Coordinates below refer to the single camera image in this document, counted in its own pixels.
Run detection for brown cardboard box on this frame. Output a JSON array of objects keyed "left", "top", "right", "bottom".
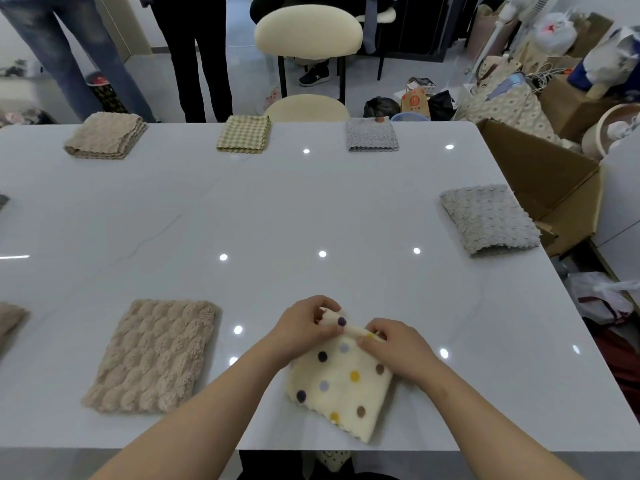
[
  {"left": 475, "top": 118, "right": 605, "bottom": 258},
  {"left": 537, "top": 69, "right": 623, "bottom": 143},
  {"left": 569, "top": 12, "right": 615, "bottom": 58}
]

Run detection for grey floral cloth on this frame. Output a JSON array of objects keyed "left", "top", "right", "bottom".
[{"left": 345, "top": 116, "right": 400, "bottom": 153}]

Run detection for yellow polka dot cloth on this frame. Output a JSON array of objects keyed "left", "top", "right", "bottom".
[{"left": 285, "top": 307, "right": 395, "bottom": 444}]

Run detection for white cabinet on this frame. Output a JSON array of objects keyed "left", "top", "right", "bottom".
[{"left": 589, "top": 129, "right": 640, "bottom": 315}]

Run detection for blue and white bag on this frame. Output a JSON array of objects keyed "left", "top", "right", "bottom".
[{"left": 567, "top": 25, "right": 640, "bottom": 103}]

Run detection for beige textured towel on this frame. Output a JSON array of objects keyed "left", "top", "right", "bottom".
[
  {"left": 0, "top": 302, "right": 30, "bottom": 355},
  {"left": 63, "top": 111, "right": 149, "bottom": 160},
  {"left": 81, "top": 298, "right": 221, "bottom": 415}
]

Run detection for black furniture panel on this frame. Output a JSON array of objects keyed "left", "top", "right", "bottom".
[{"left": 385, "top": 0, "right": 481, "bottom": 63}]

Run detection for cream round basin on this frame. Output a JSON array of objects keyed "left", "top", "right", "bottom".
[{"left": 581, "top": 102, "right": 640, "bottom": 161}]

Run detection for black patterned waste bin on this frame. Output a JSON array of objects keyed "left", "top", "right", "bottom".
[
  {"left": 85, "top": 72, "right": 129, "bottom": 115},
  {"left": 0, "top": 108, "right": 57, "bottom": 128}
]

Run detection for person's left hand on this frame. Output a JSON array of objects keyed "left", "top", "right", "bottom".
[{"left": 267, "top": 294, "right": 346, "bottom": 368}]

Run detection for clear red printed plastic bag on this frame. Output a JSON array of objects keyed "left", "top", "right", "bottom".
[{"left": 262, "top": 84, "right": 283, "bottom": 115}]

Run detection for person's black trousers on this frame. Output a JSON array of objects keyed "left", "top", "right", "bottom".
[{"left": 237, "top": 450, "right": 401, "bottom": 480}]

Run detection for white marble table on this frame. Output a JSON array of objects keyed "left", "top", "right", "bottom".
[{"left": 0, "top": 121, "right": 640, "bottom": 453}]

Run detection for person's right hand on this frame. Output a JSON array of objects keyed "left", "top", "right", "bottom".
[{"left": 355, "top": 318, "right": 446, "bottom": 391}]

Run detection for cream seat chair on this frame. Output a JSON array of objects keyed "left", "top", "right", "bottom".
[{"left": 253, "top": 4, "right": 365, "bottom": 123}]

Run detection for person's right forearm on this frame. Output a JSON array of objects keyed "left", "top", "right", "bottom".
[{"left": 422, "top": 362, "right": 586, "bottom": 480}]

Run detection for pink paper bag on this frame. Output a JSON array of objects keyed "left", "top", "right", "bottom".
[{"left": 467, "top": 2, "right": 507, "bottom": 61}]

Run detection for light blue cloth item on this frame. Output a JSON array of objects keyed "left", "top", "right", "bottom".
[{"left": 487, "top": 72, "right": 527, "bottom": 101}]

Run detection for black plastic garbage bag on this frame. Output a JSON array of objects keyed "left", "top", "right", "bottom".
[{"left": 363, "top": 96, "right": 401, "bottom": 119}]

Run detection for cream perforated clog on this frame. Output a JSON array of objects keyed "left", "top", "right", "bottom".
[{"left": 315, "top": 449, "right": 351, "bottom": 477}]

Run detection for beige patterned cushion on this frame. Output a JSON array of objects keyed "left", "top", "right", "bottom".
[{"left": 457, "top": 82, "right": 576, "bottom": 148}]

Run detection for green checked cloth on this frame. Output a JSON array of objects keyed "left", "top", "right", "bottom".
[{"left": 215, "top": 115, "right": 273, "bottom": 155}]

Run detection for white red printed plastic bag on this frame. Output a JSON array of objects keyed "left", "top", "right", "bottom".
[{"left": 529, "top": 12, "right": 579, "bottom": 58}]

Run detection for dark red cloth on floor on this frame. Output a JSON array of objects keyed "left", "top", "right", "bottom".
[{"left": 582, "top": 317, "right": 640, "bottom": 427}]

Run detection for person's left forearm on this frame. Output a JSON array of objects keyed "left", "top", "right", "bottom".
[{"left": 89, "top": 339, "right": 291, "bottom": 480}]

